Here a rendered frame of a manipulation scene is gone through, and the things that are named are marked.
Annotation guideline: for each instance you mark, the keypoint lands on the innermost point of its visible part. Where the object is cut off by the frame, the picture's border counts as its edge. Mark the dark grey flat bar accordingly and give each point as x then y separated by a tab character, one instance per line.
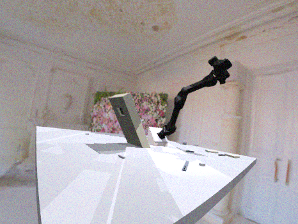
185	166

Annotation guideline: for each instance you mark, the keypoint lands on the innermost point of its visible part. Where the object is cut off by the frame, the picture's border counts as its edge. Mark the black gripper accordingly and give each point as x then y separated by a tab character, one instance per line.
212	60

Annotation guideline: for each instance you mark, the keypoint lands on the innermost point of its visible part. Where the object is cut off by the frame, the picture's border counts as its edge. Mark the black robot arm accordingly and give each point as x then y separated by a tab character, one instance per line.
220	67

